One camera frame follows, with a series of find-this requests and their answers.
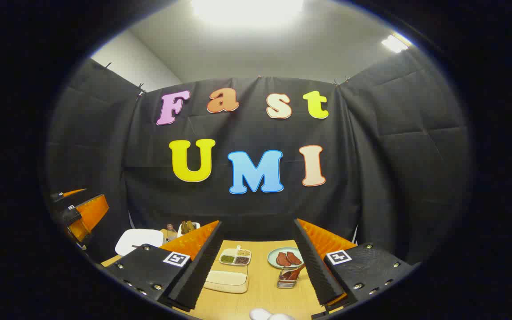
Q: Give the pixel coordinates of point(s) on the white rice cooker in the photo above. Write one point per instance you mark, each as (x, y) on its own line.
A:
(138, 241)

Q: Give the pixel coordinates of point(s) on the white toaster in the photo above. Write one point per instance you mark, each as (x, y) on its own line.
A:
(196, 226)

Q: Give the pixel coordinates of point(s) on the red meat slice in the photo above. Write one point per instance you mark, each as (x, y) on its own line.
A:
(282, 259)
(294, 258)

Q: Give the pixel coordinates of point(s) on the pale green plate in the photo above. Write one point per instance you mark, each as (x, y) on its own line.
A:
(274, 258)

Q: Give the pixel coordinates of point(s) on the brown bread slice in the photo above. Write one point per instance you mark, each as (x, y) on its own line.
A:
(184, 227)
(191, 226)

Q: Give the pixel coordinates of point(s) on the clear box of rice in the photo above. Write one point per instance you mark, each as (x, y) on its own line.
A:
(226, 280)

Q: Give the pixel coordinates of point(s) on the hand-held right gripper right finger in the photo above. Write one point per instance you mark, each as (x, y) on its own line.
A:
(316, 271)

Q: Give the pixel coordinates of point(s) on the black backdrop cloth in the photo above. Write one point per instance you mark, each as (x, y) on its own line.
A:
(256, 200)

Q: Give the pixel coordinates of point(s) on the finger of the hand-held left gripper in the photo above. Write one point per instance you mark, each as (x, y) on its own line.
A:
(74, 193)
(94, 213)

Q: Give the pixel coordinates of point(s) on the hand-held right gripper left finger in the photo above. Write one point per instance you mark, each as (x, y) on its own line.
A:
(202, 266)

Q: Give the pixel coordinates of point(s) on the white divided dish of beans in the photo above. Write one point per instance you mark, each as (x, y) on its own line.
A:
(234, 257)

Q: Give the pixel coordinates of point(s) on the wooden spoon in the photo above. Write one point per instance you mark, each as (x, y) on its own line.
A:
(292, 272)

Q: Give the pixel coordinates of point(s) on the clear plastic bottle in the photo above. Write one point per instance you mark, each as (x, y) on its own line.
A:
(171, 233)

